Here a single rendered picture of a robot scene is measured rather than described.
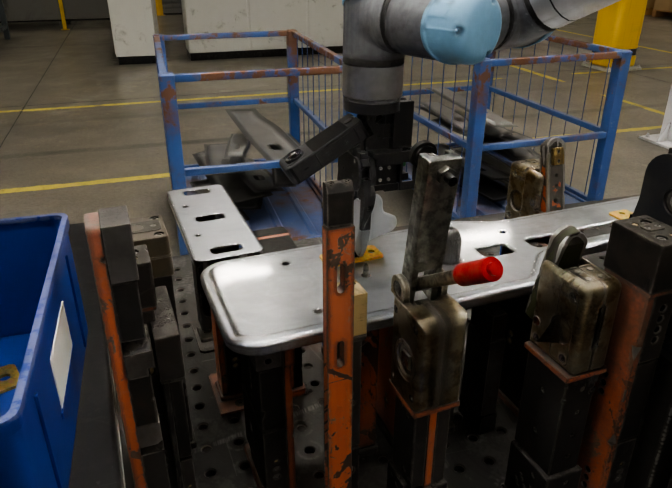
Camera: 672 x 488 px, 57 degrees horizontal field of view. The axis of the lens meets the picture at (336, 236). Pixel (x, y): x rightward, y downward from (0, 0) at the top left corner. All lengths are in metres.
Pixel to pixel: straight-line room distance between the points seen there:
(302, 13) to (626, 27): 4.03
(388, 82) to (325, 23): 8.14
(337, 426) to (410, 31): 0.43
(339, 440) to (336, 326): 0.15
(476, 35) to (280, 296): 0.38
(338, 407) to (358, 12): 0.44
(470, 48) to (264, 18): 8.04
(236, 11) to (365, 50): 7.87
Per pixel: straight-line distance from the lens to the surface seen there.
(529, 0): 0.75
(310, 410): 1.06
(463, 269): 0.57
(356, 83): 0.75
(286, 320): 0.73
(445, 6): 0.66
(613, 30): 8.32
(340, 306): 0.62
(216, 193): 1.10
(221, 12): 8.56
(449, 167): 0.59
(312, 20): 8.83
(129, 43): 8.51
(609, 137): 3.33
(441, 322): 0.64
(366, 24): 0.73
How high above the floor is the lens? 1.40
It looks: 25 degrees down
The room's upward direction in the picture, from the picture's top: straight up
